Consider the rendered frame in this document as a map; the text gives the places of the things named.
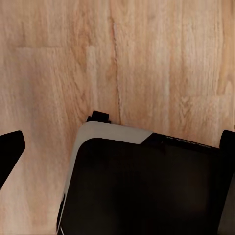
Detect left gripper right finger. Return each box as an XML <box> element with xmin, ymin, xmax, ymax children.
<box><xmin>219</xmin><ymin>130</ymin><xmax>235</xmax><ymax>170</ymax></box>

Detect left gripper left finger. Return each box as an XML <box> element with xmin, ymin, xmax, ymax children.
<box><xmin>0</xmin><ymin>130</ymin><xmax>25</xmax><ymax>189</ymax></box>

